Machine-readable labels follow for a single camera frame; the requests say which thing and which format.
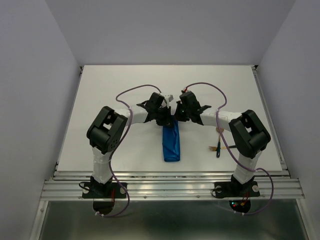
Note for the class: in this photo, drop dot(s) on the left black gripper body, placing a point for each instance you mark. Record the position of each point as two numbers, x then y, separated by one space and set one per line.
162 114

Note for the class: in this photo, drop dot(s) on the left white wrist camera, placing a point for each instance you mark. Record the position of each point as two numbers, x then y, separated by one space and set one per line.
167 99

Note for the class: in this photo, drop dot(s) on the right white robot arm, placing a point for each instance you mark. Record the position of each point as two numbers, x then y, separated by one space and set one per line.
249 135

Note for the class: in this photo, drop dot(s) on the blue cloth napkin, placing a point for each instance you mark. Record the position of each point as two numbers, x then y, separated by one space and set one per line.
171 143

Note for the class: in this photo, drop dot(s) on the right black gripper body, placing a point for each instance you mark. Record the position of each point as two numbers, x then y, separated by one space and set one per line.
188 111

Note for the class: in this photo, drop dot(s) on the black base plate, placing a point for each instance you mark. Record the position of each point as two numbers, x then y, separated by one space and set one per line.
112 190
228 189

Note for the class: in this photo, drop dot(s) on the gold fork green handle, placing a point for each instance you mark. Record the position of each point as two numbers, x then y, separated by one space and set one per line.
215 148

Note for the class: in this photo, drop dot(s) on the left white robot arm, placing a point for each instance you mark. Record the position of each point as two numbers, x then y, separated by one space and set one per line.
106 132

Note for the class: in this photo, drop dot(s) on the gold spoon green handle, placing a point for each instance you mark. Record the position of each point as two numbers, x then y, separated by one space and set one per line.
218 152

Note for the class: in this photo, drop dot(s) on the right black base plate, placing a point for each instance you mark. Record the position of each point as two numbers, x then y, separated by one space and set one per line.
228 189

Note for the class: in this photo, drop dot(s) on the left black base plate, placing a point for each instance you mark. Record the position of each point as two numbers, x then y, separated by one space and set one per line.
112 190

